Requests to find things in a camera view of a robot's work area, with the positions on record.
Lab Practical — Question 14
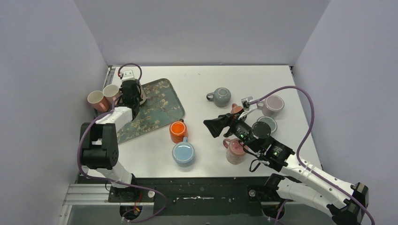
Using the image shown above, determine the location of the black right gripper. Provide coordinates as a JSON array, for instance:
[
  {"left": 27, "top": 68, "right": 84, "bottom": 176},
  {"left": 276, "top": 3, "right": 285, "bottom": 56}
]
[{"left": 203, "top": 108, "right": 260, "bottom": 153}]

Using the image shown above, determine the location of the faceted pink mug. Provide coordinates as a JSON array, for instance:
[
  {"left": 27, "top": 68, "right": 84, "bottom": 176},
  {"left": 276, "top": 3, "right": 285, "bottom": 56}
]
[{"left": 102, "top": 84, "right": 121, "bottom": 105}]

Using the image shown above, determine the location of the salmon dotted mug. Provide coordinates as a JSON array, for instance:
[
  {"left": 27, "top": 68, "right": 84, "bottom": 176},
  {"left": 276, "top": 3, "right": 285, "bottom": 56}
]
[{"left": 230, "top": 103, "right": 243, "bottom": 114}]

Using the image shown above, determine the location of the smooth pink mug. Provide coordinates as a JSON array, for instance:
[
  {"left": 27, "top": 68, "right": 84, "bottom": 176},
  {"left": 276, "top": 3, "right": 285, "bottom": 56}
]
[{"left": 87, "top": 90, "right": 110, "bottom": 113}]

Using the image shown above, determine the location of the speckled dark pink mug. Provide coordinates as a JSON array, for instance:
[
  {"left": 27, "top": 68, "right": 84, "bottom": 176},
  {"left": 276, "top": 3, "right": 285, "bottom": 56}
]
[{"left": 223, "top": 138, "right": 248, "bottom": 165}]

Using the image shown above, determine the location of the orange mug black handle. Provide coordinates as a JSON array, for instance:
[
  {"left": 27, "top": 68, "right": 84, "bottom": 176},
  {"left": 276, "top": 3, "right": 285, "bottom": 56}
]
[{"left": 169, "top": 119, "right": 188, "bottom": 143}]

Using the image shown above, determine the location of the light blue ribbed mug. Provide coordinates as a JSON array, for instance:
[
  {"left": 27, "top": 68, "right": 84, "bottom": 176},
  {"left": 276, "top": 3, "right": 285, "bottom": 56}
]
[{"left": 172, "top": 137, "right": 195, "bottom": 167}]

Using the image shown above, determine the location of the cream floral mug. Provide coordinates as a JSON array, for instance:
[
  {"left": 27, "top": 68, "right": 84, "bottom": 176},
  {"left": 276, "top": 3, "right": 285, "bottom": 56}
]
[{"left": 140, "top": 89, "right": 146, "bottom": 105}]

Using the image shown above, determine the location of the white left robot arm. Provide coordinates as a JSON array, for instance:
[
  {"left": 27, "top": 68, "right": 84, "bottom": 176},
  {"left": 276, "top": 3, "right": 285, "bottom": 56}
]
[{"left": 77, "top": 79, "right": 143, "bottom": 202}]

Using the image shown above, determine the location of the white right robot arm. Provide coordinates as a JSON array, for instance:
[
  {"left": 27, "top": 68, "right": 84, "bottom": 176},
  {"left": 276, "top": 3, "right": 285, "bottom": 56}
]
[{"left": 203, "top": 113, "right": 369, "bottom": 225}]

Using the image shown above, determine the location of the grey-blue round mug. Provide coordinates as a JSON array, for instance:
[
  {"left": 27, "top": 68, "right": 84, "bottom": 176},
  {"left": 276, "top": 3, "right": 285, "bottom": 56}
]
[{"left": 206, "top": 87, "right": 231, "bottom": 108}]

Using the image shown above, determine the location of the grey-green mug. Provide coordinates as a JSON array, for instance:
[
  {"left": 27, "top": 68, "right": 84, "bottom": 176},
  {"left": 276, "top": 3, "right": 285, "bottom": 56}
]
[{"left": 257, "top": 116, "right": 278, "bottom": 135}]

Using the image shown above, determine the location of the lilac ribbed mug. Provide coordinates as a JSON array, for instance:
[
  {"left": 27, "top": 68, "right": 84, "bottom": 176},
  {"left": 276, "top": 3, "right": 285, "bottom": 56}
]
[{"left": 256, "top": 95, "right": 285, "bottom": 118}]

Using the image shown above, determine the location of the blue floral blossom tray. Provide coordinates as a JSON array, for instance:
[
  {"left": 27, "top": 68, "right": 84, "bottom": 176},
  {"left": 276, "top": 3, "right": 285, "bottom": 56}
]
[{"left": 117, "top": 78, "right": 185, "bottom": 144}]

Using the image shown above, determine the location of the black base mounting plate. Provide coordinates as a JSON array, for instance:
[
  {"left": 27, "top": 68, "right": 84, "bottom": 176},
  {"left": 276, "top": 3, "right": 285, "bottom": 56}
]
[{"left": 77, "top": 175, "right": 283, "bottom": 220}]

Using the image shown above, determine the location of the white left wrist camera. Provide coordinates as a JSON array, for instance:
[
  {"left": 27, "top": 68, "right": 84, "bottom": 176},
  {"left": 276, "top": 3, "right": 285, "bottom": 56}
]
[{"left": 121, "top": 70, "right": 136, "bottom": 82}]

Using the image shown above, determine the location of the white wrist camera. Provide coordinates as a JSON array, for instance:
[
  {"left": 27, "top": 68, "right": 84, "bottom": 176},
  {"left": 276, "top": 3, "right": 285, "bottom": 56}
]
[
  {"left": 121, "top": 70, "right": 136, "bottom": 82},
  {"left": 239, "top": 97, "right": 257, "bottom": 120}
]

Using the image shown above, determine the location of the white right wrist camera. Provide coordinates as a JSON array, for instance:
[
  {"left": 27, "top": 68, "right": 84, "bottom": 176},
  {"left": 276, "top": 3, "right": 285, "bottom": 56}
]
[{"left": 239, "top": 97, "right": 257, "bottom": 120}]

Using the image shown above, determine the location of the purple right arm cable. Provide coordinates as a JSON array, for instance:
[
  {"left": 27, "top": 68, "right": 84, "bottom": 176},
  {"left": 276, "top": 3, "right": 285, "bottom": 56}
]
[{"left": 248, "top": 86, "right": 375, "bottom": 225}]

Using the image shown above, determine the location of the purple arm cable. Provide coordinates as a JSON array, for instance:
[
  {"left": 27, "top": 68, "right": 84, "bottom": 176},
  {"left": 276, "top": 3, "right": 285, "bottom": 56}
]
[
  {"left": 76, "top": 63, "right": 168, "bottom": 224},
  {"left": 248, "top": 86, "right": 375, "bottom": 225}
]

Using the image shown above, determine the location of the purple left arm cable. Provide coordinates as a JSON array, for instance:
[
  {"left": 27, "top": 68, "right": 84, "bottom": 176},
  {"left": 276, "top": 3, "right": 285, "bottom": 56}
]
[{"left": 76, "top": 63, "right": 168, "bottom": 224}]

